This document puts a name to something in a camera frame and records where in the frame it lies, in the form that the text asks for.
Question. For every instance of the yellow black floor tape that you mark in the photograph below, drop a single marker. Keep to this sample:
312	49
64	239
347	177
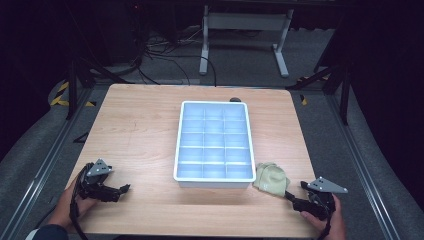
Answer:
304	100
61	96

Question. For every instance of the beige socks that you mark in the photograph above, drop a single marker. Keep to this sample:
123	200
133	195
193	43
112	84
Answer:
271	180

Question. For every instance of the person's right hand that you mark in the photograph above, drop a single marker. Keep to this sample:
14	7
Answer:
335	226

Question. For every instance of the small dark round object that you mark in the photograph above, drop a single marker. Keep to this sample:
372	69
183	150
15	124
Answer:
235	99

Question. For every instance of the person's left hand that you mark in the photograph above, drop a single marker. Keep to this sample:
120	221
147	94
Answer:
68	206

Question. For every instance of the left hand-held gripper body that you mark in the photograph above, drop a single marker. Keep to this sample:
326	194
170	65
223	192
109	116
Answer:
95	181

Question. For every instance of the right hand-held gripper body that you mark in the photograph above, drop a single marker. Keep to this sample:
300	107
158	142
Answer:
320	203

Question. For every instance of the black metal stand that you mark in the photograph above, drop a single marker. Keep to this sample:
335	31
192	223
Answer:
83	76
336	80

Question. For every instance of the white compartment organizer box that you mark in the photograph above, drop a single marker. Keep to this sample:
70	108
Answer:
215	143

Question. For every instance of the white metal stand frame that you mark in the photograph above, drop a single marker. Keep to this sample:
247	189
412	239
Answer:
246	21

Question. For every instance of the black triangular bracket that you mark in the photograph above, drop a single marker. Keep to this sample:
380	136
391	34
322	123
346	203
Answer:
83	138

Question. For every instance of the aluminium floor rail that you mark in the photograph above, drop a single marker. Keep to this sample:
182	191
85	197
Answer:
43	163
363	166

